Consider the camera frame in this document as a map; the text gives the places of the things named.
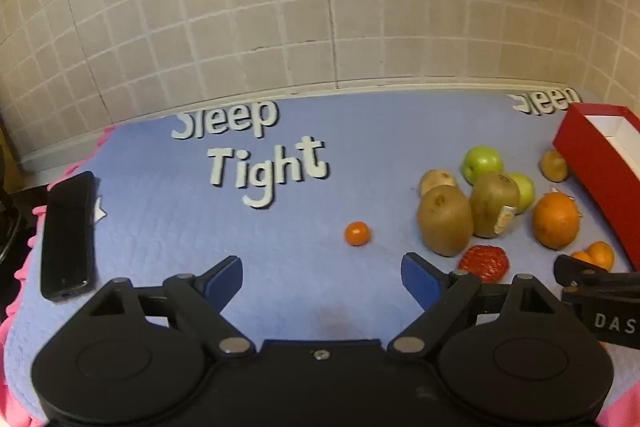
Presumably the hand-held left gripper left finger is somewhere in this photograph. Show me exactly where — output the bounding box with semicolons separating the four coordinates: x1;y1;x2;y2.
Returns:
89;256;256;360

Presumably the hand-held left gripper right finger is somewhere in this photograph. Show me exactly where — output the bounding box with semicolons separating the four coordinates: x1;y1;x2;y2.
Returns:
385;252;563;360

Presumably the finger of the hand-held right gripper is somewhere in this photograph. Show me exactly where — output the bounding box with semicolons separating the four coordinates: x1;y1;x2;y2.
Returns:
553;254;640;290

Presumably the large orange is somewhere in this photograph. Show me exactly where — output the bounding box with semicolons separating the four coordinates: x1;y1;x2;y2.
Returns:
531;193;581;250

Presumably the large brown kiwi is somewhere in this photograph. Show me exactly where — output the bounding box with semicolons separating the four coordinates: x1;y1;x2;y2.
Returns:
417;185;474;257

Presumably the red strawberry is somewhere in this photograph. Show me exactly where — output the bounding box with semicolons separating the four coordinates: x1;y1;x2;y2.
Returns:
458;245;511;283

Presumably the tiny tangerine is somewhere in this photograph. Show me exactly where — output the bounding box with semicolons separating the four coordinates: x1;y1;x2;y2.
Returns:
344;221;372;247

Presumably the green apple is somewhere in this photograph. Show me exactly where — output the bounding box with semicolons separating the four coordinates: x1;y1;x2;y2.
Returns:
461;147;504;185
507;174;536;214

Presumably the small pale brown kiwi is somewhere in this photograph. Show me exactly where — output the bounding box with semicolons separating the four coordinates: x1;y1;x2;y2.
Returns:
419;169;458;198

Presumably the brown kiwi with sticker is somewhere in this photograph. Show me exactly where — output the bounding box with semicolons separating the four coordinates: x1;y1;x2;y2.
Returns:
469;173;521;239

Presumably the red box white inside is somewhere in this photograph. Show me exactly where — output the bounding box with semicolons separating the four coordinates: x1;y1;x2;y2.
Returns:
552;103;640;270

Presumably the blue printed blanket pink trim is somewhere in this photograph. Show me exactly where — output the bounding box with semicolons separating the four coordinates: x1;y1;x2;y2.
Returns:
0;87;640;427

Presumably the dull orange mandarin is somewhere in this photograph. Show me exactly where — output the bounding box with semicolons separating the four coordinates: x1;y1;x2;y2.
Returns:
541;150;570;182

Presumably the black smartphone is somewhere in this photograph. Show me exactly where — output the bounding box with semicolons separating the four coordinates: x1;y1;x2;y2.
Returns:
40;171;97;303

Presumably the dark object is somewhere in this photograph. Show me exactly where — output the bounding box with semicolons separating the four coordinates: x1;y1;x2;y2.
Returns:
0;112;23;280

